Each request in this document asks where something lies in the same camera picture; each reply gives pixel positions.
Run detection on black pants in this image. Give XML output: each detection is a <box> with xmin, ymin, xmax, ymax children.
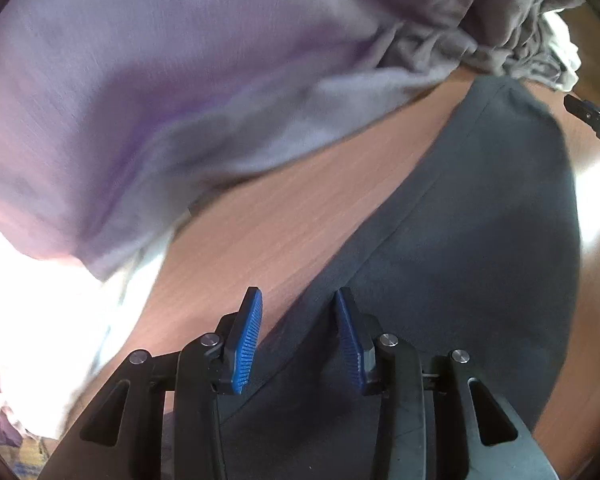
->
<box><xmin>218</xmin><ymin>76</ymin><xmax>580</xmax><ymax>479</ymax></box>

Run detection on white cloth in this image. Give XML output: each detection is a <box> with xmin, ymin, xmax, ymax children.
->
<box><xmin>541</xmin><ymin>11</ymin><xmax>582</xmax><ymax>92</ymax></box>

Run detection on yellow plaid scarf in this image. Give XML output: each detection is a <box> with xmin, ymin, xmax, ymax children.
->
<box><xmin>0</xmin><ymin>437</ymin><xmax>59</xmax><ymax>480</ymax></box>

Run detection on pink sheer curtain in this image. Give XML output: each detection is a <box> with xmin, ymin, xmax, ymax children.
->
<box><xmin>0</xmin><ymin>211</ymin><xmax>190</xmax><ymax>438</ymax></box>

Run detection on purple grey curtain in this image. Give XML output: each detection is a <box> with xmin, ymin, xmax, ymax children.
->
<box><xmin>0</xmin><ymin>0</ymin><xmax>583</xmax><ymax>280</ymax></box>

